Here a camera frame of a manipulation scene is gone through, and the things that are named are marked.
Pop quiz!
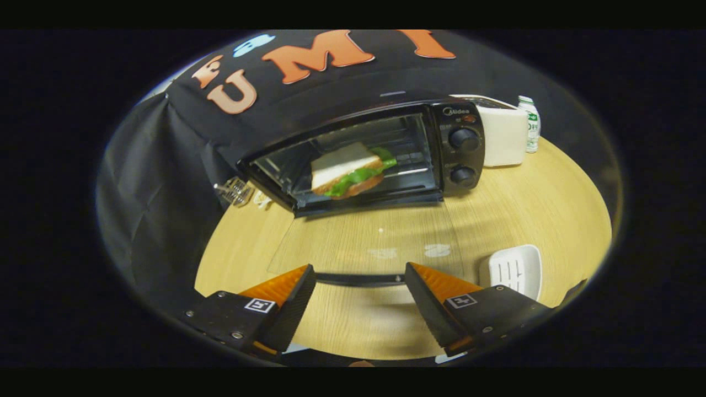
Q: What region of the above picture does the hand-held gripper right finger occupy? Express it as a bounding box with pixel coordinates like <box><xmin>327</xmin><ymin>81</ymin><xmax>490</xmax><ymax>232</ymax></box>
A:
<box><xmin>405</xmin><ymin>262</ymin><xmax>552</xmax><ymax>356</ymax></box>

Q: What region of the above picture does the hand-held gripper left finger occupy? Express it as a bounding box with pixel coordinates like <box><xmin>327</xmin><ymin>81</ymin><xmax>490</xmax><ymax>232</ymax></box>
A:
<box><xmin>184</xmin><ymin>264</ymin><xmax>317</xmax><ymax>356</ymax></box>

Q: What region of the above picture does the white plastic tray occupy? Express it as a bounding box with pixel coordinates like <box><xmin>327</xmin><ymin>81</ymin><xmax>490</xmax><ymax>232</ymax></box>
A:
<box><xmin>479</xmin><ymin>245</ymin><xmax>543</xmax><ymax>301</ymax></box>

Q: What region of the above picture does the metal wire basket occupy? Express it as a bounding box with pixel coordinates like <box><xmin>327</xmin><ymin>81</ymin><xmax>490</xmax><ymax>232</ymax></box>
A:
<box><xmin>215</xmin><ymin>176</ymin><xmax>255</xmax><ymax>207</ymax></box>

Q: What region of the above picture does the white drink bottle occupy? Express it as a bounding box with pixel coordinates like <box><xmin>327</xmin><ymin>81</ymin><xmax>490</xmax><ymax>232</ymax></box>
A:
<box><xmin>517</xmin><ymin>95</ymin><xmax>542</xmax><ymax>154</ymax></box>

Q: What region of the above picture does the white toaster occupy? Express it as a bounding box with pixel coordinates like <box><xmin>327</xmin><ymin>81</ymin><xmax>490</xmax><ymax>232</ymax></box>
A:
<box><xmin>452</xmin><ymin>95</ymin><xmax>528</xmax><ymax>167</ymax></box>

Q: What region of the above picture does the lettuce sandwich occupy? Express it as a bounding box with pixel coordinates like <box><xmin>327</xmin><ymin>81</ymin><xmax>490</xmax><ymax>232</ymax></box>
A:
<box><xmin>311</xmin><ymin>142</ymin><xmax>398</xmax><ymax>198</ymax></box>

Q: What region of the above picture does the black toaster oven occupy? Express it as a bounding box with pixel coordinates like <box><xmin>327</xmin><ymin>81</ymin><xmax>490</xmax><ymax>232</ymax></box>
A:
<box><xmin>237</xmin><ymin>98</ymin><xmax>486</xmax><ymax>287</ymax></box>

